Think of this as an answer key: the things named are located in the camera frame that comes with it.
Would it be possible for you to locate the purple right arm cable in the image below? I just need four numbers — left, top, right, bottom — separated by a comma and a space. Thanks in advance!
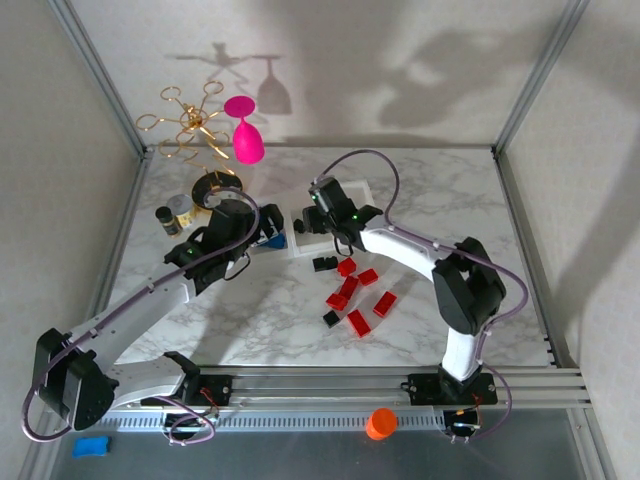
314, 148, 530, 445

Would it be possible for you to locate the grey slotted cable duct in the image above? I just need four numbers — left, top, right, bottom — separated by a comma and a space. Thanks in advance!
63, 412, 451, 434

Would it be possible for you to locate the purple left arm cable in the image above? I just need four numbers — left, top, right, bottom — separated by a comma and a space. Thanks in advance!
19, 187, 264, 446

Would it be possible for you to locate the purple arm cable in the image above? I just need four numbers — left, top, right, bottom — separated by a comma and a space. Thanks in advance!
314, 148, 530, 445
19, 187, 264, 446

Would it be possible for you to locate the aluminium frame post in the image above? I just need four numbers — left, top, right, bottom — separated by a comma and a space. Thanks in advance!
492, 0, 592, 156
47, 0, 154, 159

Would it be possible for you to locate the gold wire glass rack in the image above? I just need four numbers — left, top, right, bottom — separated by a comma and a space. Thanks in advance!
137, 81, 241, 214

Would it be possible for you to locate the wide aluminium frame rail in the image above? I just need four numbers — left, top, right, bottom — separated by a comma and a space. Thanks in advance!
43, 367, 594, 415

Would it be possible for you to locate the silver-lidded tin can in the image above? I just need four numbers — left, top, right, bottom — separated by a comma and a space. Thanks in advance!
166, 193, 197, 229

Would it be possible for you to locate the small black-lidded spice jar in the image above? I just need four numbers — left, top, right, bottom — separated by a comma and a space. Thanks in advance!
154, 204, 184, 236

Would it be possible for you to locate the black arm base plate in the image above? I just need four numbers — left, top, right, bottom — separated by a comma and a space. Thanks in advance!
182, 373, 234, 407
407, 372, 500, 407

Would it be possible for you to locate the blue sponge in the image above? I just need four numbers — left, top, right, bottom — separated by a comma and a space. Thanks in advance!
71, 435, 112, 459

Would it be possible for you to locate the aluminium side frame rail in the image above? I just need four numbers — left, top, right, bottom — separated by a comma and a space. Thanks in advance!
74, 149, 154, 374
494, 149, 581, 374

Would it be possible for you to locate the pink wine glass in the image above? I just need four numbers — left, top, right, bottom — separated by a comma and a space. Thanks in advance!
223, 94, 265, 165

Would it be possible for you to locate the small black circuit board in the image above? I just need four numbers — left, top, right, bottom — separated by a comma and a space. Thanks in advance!
442, 407, 484, 435
163, 410, 221, 441

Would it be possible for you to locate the orange plastic cup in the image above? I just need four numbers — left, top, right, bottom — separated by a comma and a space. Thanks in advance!
365, 407, 400, 441

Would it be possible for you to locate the thin aluminium frame rail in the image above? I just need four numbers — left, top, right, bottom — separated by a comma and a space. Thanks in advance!
143, 143, 499, 151

